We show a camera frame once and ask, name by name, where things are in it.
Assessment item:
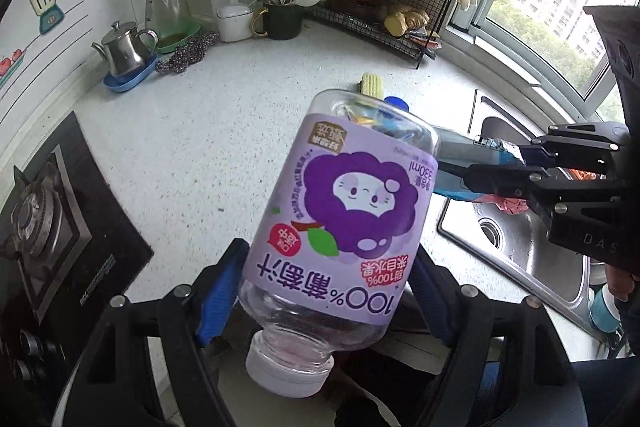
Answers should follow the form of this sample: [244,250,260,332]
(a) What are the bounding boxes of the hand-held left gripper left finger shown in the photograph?
[55,237,251,427]

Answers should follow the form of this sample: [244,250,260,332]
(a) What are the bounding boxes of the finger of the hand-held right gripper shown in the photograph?
[461,163,626,228]
[517,122,632,170]

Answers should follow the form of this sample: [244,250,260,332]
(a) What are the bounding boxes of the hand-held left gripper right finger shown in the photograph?
[410,247,583,427]

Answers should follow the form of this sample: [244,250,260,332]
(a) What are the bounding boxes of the pink wrapper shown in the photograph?
[475,136,532,215]

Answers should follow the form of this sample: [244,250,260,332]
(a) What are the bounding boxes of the blue dish brush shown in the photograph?
[431,125,503,202]

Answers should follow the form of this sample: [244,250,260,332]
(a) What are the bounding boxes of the purple label juice bottle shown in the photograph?
[237,89,440,398]

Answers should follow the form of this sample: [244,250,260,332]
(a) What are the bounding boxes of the person's right forearm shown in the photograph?
[605,264,640,323]

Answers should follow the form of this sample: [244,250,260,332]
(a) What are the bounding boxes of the stainless steel sink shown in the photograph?
[437,89,621,333]

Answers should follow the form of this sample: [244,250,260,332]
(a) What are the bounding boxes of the red seasoning packets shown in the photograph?
[405,29,443,50]

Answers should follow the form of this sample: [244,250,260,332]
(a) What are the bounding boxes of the corn cob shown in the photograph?
[357,74,387,98]

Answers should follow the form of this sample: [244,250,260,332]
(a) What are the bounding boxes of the teal cup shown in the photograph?
[589,284,623,333]

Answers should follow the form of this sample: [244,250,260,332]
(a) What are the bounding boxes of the black gas stove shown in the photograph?
[0,111,156,427]

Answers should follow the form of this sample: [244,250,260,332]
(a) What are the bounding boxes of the ginger root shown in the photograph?
[384,3,429,38]

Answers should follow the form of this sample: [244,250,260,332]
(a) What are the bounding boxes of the blue tray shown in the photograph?
[103,57,157,94]

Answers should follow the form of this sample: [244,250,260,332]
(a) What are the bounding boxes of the dark scouring pad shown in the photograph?
[155,31,221,74]

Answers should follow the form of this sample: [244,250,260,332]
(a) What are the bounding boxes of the green dish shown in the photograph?
[155,22,202,54]

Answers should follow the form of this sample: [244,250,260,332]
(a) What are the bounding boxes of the steel teapot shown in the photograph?
[91,21,159,78]

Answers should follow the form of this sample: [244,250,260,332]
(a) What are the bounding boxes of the white sugar bowl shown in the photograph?
[216,0,255,42]

